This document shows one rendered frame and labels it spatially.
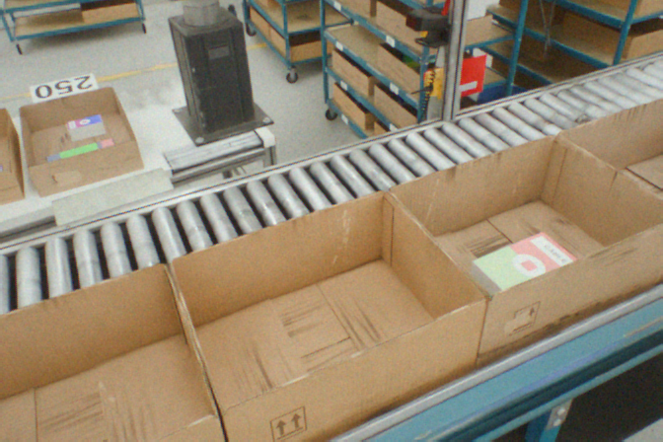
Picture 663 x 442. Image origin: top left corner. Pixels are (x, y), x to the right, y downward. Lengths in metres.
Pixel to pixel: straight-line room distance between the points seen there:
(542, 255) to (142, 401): 0.70
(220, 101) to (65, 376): 0.98
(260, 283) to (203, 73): 0.85
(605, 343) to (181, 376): 0.67
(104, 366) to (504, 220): 0.80
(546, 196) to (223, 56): 0.97
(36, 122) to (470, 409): 1.58
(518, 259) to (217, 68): 1.05
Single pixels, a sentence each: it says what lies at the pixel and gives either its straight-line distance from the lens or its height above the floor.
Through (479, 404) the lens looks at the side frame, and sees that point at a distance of 0.90.
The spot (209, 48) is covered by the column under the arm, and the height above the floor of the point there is 1.03.
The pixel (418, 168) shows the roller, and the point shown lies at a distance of 1.60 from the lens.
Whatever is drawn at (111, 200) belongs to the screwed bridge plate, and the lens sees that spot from 1.61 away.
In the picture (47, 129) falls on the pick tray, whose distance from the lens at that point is 2.02.
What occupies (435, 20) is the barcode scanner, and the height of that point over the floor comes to 1.07.
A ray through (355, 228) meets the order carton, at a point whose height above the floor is 0.98.
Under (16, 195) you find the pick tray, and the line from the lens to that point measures 1.72.
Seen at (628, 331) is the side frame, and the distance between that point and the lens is 1.05.
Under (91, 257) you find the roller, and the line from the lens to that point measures 1.46.
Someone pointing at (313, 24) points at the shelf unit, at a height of 0.34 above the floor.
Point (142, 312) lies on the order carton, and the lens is 0.97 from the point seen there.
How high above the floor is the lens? 1.65
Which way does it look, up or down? 37 degrees down
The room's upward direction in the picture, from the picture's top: 3 degrees counter-clockwise
